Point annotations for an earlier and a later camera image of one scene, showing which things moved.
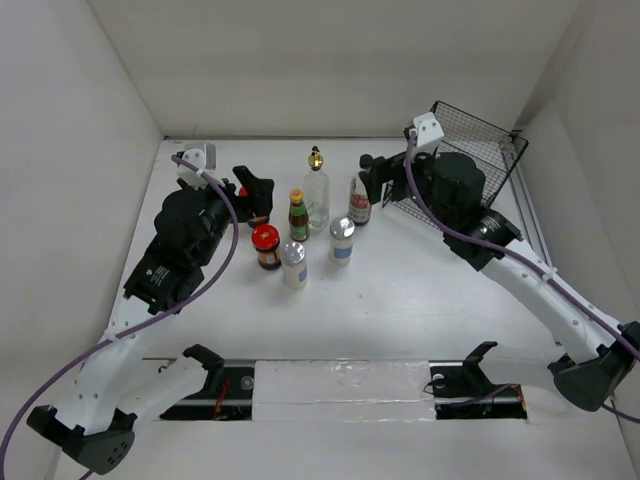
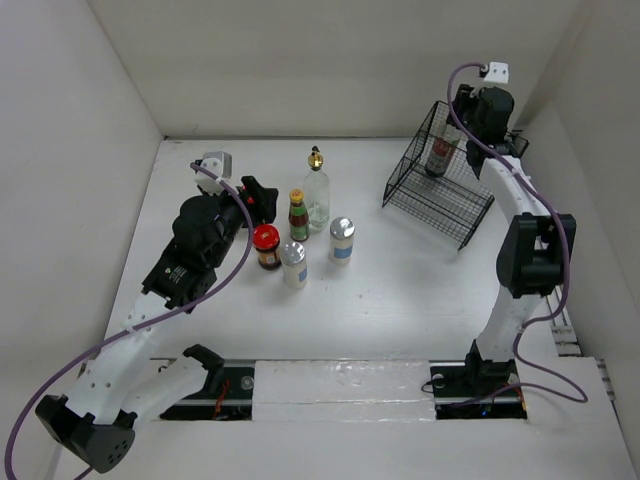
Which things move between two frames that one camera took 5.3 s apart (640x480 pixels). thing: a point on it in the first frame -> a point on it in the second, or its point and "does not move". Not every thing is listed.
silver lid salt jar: x=294 y=266 does not move
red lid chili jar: x=266 y=239 does not move
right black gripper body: x=423 y=166 -> x=464 y=108
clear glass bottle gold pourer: x=316 y=190 does not move
